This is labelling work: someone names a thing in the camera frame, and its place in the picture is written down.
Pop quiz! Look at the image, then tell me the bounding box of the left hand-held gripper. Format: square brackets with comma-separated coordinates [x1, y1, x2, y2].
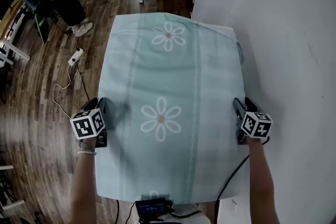
[69, 97, 116, 148]

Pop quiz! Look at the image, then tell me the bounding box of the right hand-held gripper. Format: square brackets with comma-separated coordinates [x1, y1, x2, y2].
[232, 97, 274, 145]

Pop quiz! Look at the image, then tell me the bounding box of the light blue floral tablecloth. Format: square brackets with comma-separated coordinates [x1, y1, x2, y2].
[94, 12, 247, 204]

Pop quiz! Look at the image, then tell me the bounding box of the person's left forearm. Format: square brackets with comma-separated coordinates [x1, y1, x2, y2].
[70, 138, 98, 224]

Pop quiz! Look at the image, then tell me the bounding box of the person's right forearm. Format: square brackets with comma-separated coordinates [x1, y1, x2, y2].
[245, 136, 281, 224]

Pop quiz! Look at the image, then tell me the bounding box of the white power strip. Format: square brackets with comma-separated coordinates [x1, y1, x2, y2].
[68, 48, 85, 67]

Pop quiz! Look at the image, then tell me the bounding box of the black and green bag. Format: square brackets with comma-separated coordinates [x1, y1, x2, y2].
[34, 12, 50, 44]

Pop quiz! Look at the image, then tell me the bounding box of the wooden desk with white legs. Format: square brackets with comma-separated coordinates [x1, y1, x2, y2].
[0, 0, 31, 65]

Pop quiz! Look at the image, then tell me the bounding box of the small black chest screen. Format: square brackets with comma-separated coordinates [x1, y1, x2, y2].
[135, 197, 175, 219]

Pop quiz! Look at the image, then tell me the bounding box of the black computer monitor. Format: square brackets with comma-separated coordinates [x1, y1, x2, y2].
[0, 0, 22, 22]

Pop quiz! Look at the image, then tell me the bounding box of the black floor cable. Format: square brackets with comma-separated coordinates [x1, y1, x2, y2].
[61, 7, 91, 102]

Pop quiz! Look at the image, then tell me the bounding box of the white bead bracelet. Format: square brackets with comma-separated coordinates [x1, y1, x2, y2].
[77, 148, 98, 156]

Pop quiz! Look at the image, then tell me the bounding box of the white floor cable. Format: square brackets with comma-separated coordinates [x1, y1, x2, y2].
[52, 62, 79, 120]

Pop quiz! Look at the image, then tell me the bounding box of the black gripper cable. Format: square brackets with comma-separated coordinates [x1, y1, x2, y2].
[114, 199, 121, 224]
[214, 154, 250, 224]

